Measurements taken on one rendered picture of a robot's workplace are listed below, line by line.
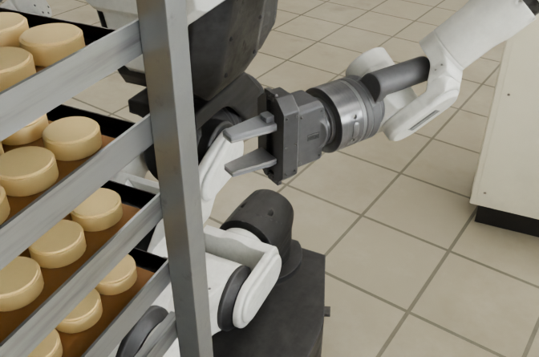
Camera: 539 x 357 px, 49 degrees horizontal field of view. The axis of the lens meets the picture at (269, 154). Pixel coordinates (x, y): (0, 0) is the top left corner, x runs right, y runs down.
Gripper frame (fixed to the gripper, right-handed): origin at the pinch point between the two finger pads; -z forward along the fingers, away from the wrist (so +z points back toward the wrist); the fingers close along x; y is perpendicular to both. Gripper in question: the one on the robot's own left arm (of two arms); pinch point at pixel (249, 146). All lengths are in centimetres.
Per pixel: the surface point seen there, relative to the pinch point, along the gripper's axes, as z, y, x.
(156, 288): -16.5, 7.2, -8.1
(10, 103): -26.7, 13.1, 19.7
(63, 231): -23.9, 5.4, 2.1
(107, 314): -22.0, 6.9, -8.8
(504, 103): 107, -33, -41
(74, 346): -26.1, 9.0, -8.8
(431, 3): 261, -192, -86
